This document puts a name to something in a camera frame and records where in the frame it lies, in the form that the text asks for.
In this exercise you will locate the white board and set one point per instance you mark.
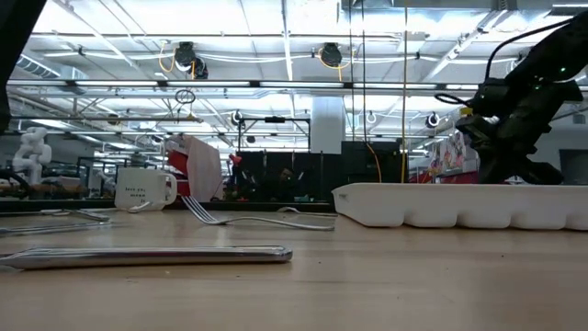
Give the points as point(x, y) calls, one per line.
point(204, 170)

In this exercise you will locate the white mug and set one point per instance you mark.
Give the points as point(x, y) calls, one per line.
point(142, 188)

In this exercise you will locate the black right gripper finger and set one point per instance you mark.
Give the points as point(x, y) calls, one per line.
point(491, 170)
point(537, 174)

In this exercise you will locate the dark wall monitor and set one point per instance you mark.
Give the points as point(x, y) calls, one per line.
point(576, 167)

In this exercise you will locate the black aluminium table frame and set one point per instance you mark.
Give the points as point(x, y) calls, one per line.
point(69, 204)

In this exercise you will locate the white cutlery tray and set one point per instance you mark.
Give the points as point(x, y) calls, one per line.
point(436, 204)

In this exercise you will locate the black partition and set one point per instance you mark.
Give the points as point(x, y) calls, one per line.
point(358, 170)

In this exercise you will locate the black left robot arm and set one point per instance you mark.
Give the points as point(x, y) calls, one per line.
point(14, 46)

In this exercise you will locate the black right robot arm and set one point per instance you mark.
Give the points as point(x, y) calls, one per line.
point(560, 50)

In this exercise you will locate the black rig frame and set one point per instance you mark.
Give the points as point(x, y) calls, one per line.
point(274, 119)

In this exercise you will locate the red shelf rack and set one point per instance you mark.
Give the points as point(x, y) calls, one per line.
point(459, 178)

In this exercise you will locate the wall posters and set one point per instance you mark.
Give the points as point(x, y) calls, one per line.
point(452, 154)

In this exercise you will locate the long ceiling light bar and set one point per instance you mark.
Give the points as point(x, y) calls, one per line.
point(298, 84)

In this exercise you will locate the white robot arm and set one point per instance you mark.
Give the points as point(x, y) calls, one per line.
point(32, 151)

